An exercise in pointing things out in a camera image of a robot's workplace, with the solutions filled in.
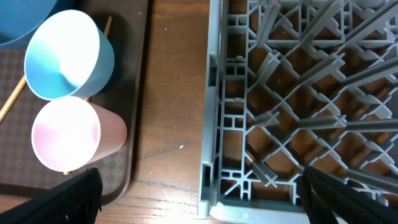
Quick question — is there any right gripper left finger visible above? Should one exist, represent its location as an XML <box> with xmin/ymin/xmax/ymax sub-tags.
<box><xmin>1</xmin><ymin>168</ymin><xmax>103</xmax><ymax>224</ymax></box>

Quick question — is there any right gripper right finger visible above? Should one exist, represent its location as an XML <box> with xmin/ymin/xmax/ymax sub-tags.
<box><xmin>297</xmin><ymin>166</ymin><xmax>397</xmax><ymax>224</ymax></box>

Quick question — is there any pink plastic cup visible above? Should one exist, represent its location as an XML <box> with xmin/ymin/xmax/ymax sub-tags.
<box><xmin>31</xmin><ymin>96</ymin><xmax>127</xmax><ymax>172</ymax></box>

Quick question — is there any wooden chopstick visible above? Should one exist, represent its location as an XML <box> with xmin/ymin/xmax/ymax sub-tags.
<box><xmin>1</xmin><ymin>75</ymin><xmax>26</xmax><ymax>121</ymax></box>
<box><xmin>63</xmin><ymin>16</ymin><xmax>113</xmax><ymax>175</ymax></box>

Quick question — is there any light blue bowl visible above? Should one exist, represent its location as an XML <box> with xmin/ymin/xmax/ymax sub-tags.
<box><xmin>24</xmin><ymin>9</ymin><xmax>115</xmax><ymax>100</ymax></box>

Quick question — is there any dark blue plate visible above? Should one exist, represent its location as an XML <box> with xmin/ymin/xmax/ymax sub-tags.
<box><xmin>1</xmin><ymin>0</ymin><xmax>63</xmax><ymax>49</ymax></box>

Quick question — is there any grey dishwasher rack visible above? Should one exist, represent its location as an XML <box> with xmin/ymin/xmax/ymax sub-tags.
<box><xmin>197</xmin><ymin>0</ymin><xmax>397</xmax><ymax>223</ymax></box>

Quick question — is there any brown serving tray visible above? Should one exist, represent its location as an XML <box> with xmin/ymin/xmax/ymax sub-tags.
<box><xmin>1</xmin><ymin>0</ymin><xmax>148</xmax><ymax>207</ymax></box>

